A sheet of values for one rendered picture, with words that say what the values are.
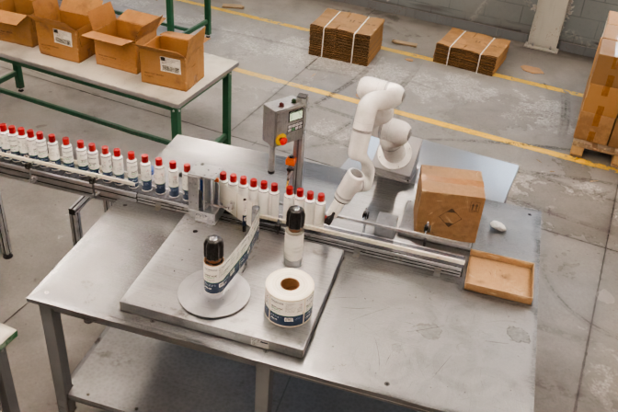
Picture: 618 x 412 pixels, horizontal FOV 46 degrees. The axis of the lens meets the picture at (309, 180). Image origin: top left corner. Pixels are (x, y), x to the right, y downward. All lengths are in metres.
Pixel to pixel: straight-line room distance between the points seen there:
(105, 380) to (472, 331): 1.75
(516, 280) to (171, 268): 1.58
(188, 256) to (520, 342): 1.49
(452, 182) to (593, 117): 2.88
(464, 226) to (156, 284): 1.48
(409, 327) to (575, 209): 2.81
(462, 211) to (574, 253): 1.86
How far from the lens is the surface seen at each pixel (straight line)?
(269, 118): 3.31
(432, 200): 3.51
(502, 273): 3.56
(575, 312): 4.81
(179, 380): 3.72
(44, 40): 5.55
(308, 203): 3.43
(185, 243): 3.43
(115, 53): 5.27
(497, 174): 4.29
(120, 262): 3.44
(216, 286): 3.08
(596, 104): 6.26
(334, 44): 7.43
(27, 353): 4.28
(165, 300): 3.15
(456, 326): 3.23
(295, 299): 2.93
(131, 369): 3.79
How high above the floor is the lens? 3.01
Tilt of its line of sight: 33 degrees down
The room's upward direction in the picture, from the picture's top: 4 degrees clockwise
